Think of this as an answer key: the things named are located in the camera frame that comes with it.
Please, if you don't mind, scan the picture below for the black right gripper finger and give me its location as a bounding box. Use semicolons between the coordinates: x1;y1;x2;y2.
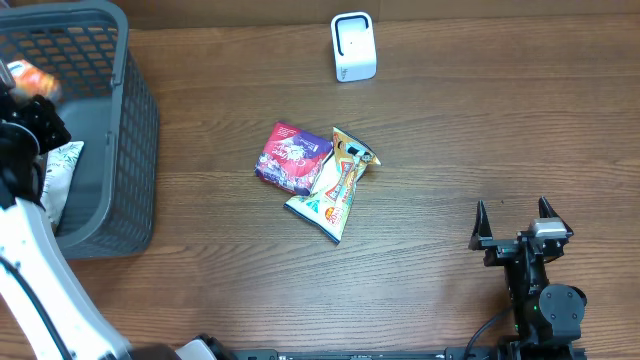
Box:
469;200;493;249
538;196;573;235

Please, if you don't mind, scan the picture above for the small orange packet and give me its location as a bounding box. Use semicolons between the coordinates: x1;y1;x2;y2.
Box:
7;60;62;102

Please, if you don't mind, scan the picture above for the white bamboo print tube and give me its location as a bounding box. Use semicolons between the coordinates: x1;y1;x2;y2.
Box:
40;141;84;229

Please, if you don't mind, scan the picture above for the yellow snack bag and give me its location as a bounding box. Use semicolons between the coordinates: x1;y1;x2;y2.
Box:
284;127;381;244

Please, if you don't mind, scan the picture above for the red purple pad pack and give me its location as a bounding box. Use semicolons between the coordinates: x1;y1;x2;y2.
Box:
254;122;333;196

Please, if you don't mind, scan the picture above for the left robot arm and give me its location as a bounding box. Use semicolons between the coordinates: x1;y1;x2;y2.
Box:
1;82;217;360

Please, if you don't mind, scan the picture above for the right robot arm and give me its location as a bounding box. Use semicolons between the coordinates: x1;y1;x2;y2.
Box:
469;197;587;359

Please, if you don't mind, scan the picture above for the white barcode scanner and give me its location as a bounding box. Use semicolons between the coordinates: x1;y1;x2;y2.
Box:
330;11;377;83

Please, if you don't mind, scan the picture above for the dark grey plastic basket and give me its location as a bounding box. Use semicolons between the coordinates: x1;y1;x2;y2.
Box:
1;1;159;259

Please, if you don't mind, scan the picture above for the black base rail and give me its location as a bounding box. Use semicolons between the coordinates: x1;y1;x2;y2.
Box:
231;346;588;360

